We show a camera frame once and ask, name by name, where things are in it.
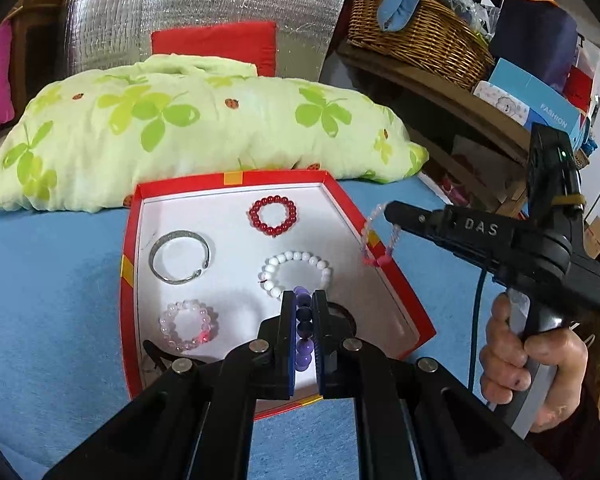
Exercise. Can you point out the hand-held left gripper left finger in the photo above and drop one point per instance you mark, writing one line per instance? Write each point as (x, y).
(290, 340)

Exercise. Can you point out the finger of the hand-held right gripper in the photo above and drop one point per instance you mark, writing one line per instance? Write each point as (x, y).
(445, 227)

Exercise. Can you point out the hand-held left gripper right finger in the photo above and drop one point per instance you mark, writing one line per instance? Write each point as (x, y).
(321, 345)

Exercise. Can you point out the red shallow gift box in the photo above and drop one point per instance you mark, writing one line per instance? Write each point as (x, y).
(230, 280)

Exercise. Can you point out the silver bangle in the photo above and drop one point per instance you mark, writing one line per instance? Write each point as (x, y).
(153, 260)

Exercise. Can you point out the person's right forearm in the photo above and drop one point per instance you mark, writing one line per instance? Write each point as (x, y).
(580, 450)

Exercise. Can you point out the person's right hand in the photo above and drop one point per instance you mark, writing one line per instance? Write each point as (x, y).
(502, 360)

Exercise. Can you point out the wooden table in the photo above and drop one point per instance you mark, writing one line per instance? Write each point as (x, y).
(430, 100)

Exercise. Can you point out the white printed box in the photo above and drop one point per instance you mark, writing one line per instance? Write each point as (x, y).
(502, 102)

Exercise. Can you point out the blue shoebox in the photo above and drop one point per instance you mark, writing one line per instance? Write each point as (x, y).
(540, 100)

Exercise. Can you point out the tall red carton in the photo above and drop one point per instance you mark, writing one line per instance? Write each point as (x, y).
(580, 87)

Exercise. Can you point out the wicker basket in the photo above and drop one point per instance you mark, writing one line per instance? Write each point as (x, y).
(425, 40)

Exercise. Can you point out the navy bag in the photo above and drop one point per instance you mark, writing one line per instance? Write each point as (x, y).
(535, 40)

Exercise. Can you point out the green leaf pattern pillow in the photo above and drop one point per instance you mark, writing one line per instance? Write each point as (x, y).
(205, 130)

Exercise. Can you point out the blue blanket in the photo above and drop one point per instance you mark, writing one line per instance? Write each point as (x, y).
(50, 300)

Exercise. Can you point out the red cushion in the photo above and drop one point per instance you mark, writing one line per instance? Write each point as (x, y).
(215, 45)

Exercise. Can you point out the silver foil mat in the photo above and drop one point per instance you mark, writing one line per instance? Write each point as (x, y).
(205, 0)

